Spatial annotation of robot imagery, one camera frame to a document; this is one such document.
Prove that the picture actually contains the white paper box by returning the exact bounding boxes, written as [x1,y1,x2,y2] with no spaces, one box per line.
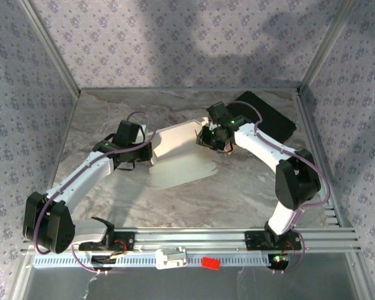
[148,117,219,191]

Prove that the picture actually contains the black flat case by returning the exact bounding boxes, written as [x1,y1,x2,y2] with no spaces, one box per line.
[234,91,298,144]

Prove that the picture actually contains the white plastic clip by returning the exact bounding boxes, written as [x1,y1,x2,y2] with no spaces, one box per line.
[155,246,188,270]

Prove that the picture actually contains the black semicircular electronics board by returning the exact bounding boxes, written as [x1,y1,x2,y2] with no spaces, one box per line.
[266,252,291,270]
[90,254,117,271]

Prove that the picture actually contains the red plastic block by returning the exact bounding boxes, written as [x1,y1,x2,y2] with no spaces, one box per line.
[201,256,221,271]

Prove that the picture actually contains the short stacked aluminium rails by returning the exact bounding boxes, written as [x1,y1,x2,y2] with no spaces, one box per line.
[322,204,342,228]

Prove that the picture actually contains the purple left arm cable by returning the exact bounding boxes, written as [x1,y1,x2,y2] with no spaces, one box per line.
[32,111,159,274]

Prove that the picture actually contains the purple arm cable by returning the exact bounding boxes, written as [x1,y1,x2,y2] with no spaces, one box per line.
[32,111,159,274]
[236,101,331,276]

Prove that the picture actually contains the aluminium side frame rail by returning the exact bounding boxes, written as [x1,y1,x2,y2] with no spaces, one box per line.
[7,89,82,300]
[295,87,375,300]

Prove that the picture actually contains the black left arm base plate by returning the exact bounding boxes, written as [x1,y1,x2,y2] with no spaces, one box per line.
[77,230,136,251]

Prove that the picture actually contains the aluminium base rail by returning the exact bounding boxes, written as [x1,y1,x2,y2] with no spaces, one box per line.
[21,227,363,254]

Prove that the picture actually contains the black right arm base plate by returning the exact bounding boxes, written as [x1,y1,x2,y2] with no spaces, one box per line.
[244,229,303,251]

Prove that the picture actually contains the aluminium frame post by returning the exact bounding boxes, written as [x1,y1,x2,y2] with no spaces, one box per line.
[18,0,82,94]
[299,0,363,92]

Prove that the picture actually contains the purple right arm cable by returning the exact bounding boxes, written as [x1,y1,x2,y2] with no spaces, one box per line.
[236,101,331,276]

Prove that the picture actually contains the white slotted cable duct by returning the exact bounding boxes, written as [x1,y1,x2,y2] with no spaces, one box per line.
[32,253,290,269]

